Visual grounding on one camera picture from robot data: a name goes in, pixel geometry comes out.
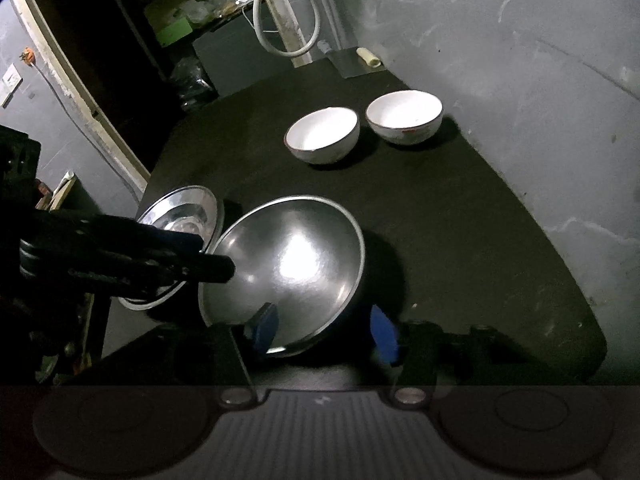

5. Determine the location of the white looped cable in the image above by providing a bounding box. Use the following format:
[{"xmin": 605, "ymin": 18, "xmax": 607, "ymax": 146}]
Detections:
[{"xmin": 250, "ymin": 0, "xmax": 322, "ymax": 60}]

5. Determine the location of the cream cylindrical roll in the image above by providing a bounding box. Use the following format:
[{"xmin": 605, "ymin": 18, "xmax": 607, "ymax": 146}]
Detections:
[{"xmin": 356, "ymin": 47, "xmax": 382, "ymax": 68}]

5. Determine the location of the green box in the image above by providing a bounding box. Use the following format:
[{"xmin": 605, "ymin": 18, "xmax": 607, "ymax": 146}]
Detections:
[{"xmin": 156, "ymin": 16, "xmax": 193, "ymax": 47}]

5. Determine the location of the white bowl red rim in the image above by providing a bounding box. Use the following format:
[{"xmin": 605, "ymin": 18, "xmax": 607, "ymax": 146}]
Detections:
[{"xmin": 366, "ymin": 90, "xmax": 444, "ymax": 145}]

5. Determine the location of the steel plate with sticker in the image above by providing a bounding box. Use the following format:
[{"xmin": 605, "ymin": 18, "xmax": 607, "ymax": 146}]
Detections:
[{"xmin": 118, "ymin": 184, "xmax": 225, "ymax": 312}]

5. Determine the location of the white ceramic bowl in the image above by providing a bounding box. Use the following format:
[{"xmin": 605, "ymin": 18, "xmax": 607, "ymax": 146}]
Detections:
[{"xmin": 283, "ymin": 107, "xmax": 360, "ymax": 165}]

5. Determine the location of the white wooden post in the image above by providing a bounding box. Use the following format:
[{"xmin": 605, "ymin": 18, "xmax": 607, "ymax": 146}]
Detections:
[{"xmin": 250, "ymin": 0, "xmax": 321, "ymax": 68}]

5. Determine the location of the large steel bowl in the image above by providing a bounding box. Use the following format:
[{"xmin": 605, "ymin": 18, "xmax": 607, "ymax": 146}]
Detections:
[{"xmin": 198, "ymin": 195, "xmax": 366, "ymax": 356}]

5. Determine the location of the grey flat metal plate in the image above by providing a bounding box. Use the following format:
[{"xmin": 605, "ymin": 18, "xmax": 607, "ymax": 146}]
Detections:
[{"xmin": 326, "ymin": 48, "xmax": 386, "ymax": 79}]

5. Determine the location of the white wall switch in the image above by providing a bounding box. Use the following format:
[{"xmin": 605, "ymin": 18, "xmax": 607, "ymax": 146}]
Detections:
[{"xmin": 0, "ymin": 64, "xmax": 23, "ymax": 107}]

